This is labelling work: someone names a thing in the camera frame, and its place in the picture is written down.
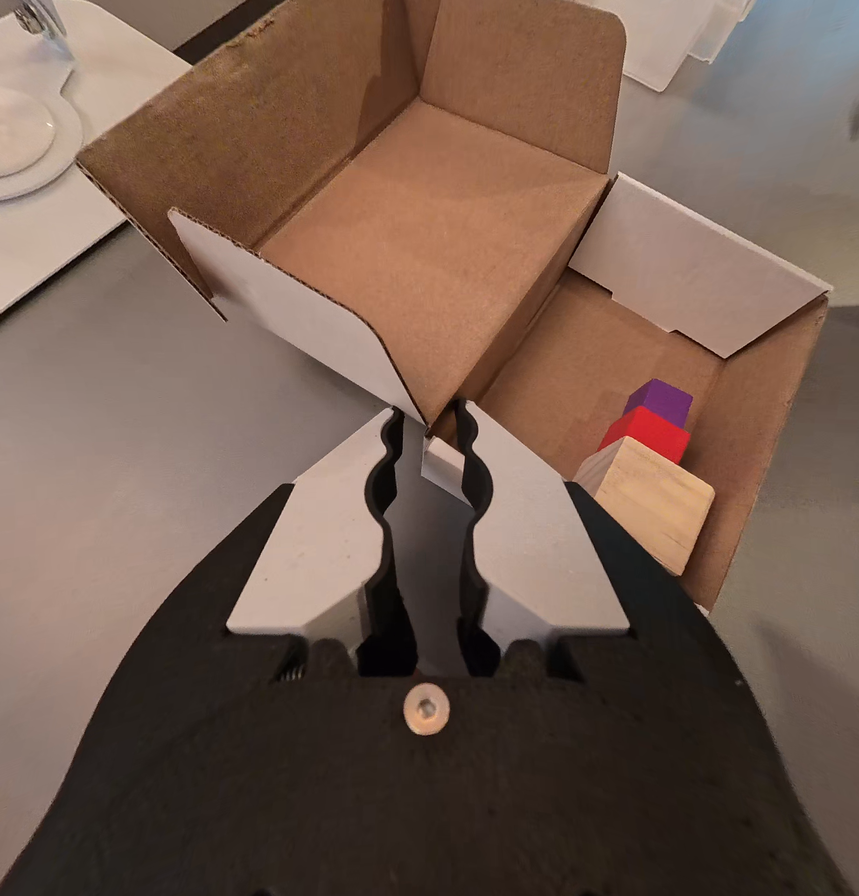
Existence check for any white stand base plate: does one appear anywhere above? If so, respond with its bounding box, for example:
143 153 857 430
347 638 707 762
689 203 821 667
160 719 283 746
0 0 192 330

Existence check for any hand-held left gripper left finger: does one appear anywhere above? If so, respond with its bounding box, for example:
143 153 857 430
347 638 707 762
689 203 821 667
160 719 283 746
226 408 405 643

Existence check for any clear plastic container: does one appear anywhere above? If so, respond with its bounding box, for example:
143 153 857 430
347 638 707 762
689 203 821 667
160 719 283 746
611 0 755 92

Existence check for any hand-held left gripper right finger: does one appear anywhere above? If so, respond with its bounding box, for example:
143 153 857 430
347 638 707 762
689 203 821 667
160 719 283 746
454 399 629 643

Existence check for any natural wooden cube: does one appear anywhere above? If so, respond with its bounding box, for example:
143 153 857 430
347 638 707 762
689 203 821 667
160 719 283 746
573 436 716 576

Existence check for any white cardboard box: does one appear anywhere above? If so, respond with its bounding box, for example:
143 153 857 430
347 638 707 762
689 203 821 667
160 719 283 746
76 0 832 610

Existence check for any red cube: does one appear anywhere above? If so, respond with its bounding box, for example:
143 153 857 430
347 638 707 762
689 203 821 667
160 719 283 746
597 406 691 464

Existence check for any purple cube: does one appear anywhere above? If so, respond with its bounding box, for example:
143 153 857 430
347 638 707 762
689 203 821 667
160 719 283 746
624 378 694 428

